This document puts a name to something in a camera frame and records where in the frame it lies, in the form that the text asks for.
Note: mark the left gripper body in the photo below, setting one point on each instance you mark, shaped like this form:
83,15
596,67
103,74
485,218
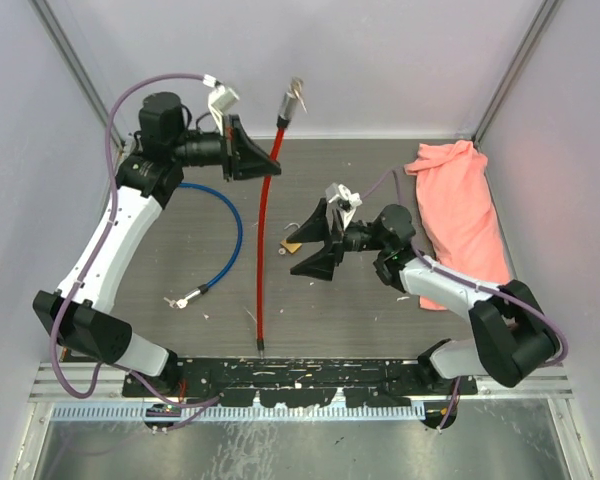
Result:
211,149

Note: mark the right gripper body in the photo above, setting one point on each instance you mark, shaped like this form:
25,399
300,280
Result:
361,235

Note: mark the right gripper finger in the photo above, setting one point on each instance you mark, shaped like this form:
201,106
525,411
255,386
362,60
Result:
321,226
320,266

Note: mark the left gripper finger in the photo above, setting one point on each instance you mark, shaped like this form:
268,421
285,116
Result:
248,171
242,148

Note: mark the red cable lock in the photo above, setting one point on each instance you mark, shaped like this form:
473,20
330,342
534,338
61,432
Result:
284,117

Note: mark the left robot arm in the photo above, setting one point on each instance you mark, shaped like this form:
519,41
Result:
77,315

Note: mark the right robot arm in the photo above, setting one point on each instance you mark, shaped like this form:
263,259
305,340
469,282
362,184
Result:
511,336

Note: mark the blue lock keys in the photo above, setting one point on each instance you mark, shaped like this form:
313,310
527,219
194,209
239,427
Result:
174,302

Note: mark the brass padlock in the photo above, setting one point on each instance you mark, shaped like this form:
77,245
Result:
287,247

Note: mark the pink cloth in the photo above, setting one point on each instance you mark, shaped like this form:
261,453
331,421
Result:
457,211

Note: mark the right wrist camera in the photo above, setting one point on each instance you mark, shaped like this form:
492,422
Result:
344,197

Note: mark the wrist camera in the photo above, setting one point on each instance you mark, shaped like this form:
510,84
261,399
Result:
344,197
220,100

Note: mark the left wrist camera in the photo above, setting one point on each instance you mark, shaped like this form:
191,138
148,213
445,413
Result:
220,100

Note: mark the blue cable lock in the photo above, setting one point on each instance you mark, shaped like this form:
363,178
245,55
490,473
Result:
214,239

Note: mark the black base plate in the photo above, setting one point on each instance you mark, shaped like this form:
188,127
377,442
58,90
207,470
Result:
299,383

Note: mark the slotted cable duct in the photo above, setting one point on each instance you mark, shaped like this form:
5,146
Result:
157,412

